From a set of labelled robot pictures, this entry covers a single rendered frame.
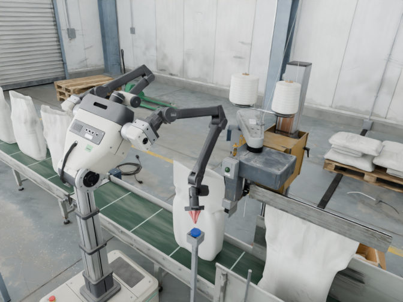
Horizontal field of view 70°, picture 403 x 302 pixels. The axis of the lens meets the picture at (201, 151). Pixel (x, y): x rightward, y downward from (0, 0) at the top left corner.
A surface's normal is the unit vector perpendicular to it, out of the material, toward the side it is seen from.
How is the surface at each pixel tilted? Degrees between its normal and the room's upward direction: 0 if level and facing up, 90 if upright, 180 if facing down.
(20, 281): 0
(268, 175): 90
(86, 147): 50
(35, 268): 0
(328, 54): 90
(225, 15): 90
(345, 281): 90
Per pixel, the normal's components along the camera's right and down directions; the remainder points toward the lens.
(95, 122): -0.45, -0.33
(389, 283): -0.58, 0.34
